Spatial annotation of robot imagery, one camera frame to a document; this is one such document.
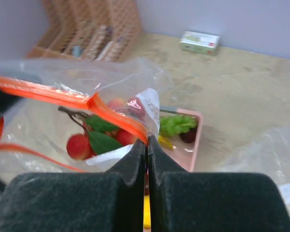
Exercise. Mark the pink plastic basket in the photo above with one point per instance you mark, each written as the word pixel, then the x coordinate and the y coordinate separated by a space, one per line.
pixel 183 153

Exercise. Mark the green grape bunch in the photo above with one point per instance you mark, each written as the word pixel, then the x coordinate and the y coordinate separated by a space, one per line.
pixel 175 125

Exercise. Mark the clear orange-zipper bag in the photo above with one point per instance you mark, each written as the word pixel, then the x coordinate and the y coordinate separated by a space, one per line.
pixel 35 140

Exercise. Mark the green white small box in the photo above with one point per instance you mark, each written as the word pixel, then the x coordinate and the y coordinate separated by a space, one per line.
pixel 199 43

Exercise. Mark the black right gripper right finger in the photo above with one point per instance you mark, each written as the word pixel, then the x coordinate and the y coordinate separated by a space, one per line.
pixel 181 201

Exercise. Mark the yellow banana bunch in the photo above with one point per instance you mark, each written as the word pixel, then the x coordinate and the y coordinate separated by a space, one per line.
pixel 165 143

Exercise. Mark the orange desk file organizer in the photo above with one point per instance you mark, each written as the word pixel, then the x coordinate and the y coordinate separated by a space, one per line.
pixel 91 30

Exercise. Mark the dark red plum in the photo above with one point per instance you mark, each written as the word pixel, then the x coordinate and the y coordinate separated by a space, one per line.
pixel 189 137

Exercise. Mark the red strawberry cluster with leaves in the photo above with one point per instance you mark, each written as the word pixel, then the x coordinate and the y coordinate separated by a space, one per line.
pixel 101 136

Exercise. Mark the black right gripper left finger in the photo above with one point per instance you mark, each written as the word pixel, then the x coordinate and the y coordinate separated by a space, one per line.
pixel 78 202

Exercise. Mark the clear blue-zipper bag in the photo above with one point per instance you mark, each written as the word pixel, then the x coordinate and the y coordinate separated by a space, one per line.
pixel 269 154

